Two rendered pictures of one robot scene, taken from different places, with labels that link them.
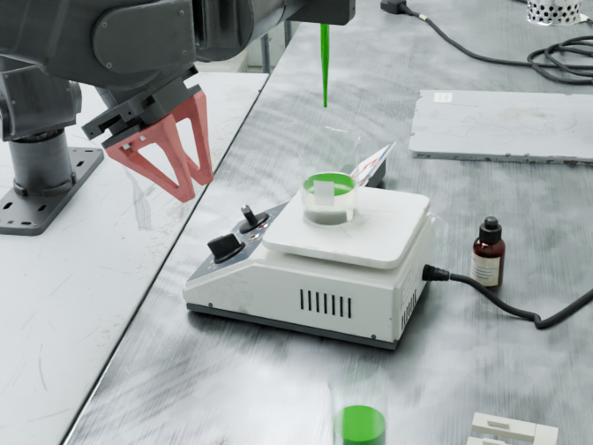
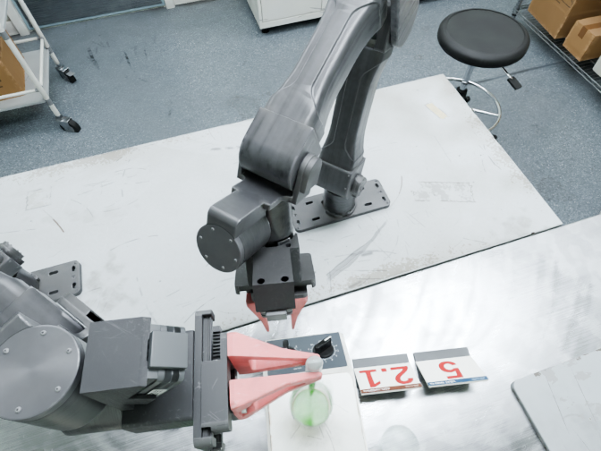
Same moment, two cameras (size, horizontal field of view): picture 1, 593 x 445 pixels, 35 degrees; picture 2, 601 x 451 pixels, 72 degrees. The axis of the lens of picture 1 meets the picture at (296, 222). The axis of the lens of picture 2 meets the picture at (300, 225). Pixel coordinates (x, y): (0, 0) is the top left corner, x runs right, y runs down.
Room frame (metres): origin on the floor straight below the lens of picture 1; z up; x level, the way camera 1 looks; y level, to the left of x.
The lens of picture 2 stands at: (0.66, -0.10, 1.58)
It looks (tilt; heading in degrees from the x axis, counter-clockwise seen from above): 57 degrees down; 62
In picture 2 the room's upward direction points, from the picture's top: 1 degrees counter-clockwise
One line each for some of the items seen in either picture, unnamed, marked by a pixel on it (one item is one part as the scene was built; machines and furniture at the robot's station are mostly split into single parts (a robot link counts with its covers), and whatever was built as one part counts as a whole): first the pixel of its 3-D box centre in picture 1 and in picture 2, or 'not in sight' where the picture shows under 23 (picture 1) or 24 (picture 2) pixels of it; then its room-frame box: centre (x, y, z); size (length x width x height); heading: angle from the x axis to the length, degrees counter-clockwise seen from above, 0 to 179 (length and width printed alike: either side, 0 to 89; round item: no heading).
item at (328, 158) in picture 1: (328, 177); (312, 404); (0.71, -0.03, 1.02); 0.06 x 0.05 x 0.08; 15
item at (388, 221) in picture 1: (348, 221); (315, 423); (0.70, -0.04, 0.98); 0.12 x 0.12 x 0.01; 68
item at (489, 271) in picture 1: (489, 250); not in sight; (0.73, -0.17, 0.93); 0.03 x 0.03 x 0.07
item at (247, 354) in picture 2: not in sight; (266, 381); (0.67, -0.02, 1.22); 0.09 x 0.07 x 0.07; 158
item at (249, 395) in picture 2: not in sight; (265, 365); (0.67, -0.01, 1.22); 0.09 x 0.07 x 0.07; 158
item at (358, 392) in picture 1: (358, 414); not in sight; (0.52, -0.04, 0.93); 0.04 x 0.04 x 0.06
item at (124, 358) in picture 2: not in sight; (160, 369); (0.60, 0.01, 1.28); 0.07 x 0.06 x 0.11; 68
